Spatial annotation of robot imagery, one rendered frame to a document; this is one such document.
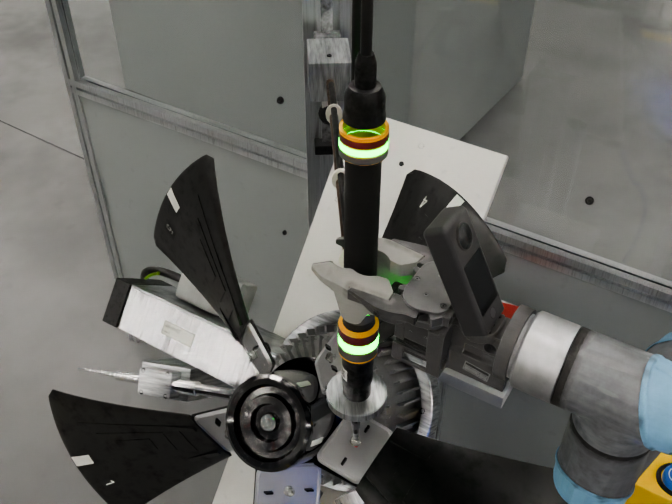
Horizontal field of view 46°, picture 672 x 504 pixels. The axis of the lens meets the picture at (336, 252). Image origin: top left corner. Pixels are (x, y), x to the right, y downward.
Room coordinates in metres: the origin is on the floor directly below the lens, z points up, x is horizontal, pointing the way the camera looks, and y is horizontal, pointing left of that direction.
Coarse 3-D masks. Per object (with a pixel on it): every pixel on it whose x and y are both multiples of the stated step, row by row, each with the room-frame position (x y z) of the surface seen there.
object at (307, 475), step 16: (304, 464) 0.59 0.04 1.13; (256, 480) 0.56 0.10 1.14; (272, 480) 0.57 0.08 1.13; (288, 480) 0.57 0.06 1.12; (304, 480) 0.58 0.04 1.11; (320, 480) 0.58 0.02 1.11; (256, 496) 0.55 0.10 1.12; (272, 496) 0.55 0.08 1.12; (288, 496) 0.56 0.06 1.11; (304, 496) 0.56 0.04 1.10
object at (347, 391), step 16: (368, 64) 0.57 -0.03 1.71; (368, 80) 0.57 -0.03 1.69; (352, 96) 0.57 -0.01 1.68; (368, 96) 0.56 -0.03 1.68; (384, 96) 0.57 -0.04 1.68; (352, 112) 0.56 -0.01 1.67; (368, 112) 0.56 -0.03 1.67; (384, 112) 0.57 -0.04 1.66; (368, 128) 0.56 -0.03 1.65; (352, 368) 0.56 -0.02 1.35; (368, 368) 0.57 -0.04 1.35; (352, 384) 0.56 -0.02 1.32; (368, 384) 0.57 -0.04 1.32; (352, 400) 0.56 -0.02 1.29
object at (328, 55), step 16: (320, 32) 1.25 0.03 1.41; (336, 32) 1.25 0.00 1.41; (320, 48) 1.20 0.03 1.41; (336, 48) 1.20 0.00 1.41; (320, 64) 1.15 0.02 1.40; (336, 64) 1.15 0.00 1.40; (320, 80) 1.15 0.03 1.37; (336, 80) 1.15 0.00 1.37; (320, 96) 1.15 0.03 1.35; (336, 96) 1.15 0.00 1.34
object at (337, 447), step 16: (336, 432) 0.59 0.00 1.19; (352, 432) 0.60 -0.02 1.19; (368, 432) 0.60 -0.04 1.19; (384, 432) 0.60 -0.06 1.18; (336, 448) 0.57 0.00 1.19; (352, 448) 0.57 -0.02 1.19; (368, 448) 0.58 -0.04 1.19; (336, 464) 0.55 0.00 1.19; (352, 464) 0.55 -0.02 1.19; (368, 464) 0.55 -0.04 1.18; (352, 480) 0.53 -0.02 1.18
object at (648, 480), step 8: (664, 456) 0.64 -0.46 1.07; (656, 464) 0.63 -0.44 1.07; (664, 464) 0.63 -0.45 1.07; (648, 472) 0.62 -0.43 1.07; (656, 472) 0.62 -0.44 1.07; (640, 480) 0.60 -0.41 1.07; (648, 480) 0.60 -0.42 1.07; (656, 480) 0.60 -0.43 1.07; (640, 488) 0.59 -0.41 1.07; (648, 488) 0.59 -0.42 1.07; (656, 488) 0.59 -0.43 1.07; (664, 488) 0.59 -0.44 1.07; (632, 496) 0.60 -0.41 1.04; (640, 496) 0.59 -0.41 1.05; (648, 496) 0.59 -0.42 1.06; (656, 496) 0.58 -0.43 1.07; (664, 496) 0.58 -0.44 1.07
